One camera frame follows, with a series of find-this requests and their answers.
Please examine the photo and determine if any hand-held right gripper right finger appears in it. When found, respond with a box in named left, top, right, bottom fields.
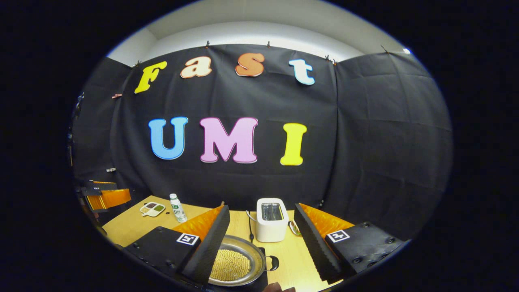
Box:
left=294, top=203, right=406, bottom=284

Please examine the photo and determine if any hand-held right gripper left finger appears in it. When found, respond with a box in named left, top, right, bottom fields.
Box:
left=124, top=205, right=231, bottom=285

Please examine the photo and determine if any pile of yellow soybeans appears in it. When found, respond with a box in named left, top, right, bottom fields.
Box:
left=210, top=249, right=251, bottom=282

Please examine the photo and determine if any stainless steel pot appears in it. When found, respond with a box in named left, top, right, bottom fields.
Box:
left=207, top=234, right=280, bottom=287

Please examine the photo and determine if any white divided bean plate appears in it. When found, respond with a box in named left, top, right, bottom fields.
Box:
left=140, top=202, right=166, bottom=217

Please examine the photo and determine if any white toaster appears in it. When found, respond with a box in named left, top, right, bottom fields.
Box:
left=256, top=198, right=289, bottom=243

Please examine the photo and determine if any white drink bottle green label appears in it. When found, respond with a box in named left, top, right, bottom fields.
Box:
left=169, top=193, right=188, bottom=223

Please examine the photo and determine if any black backdrop cloth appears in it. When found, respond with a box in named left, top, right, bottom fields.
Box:
left=71, top=43, right=454, bottom=244

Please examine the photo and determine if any row of black cloth clips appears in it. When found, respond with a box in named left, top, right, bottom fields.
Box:
left=132, top=40, right=390, bottom=67

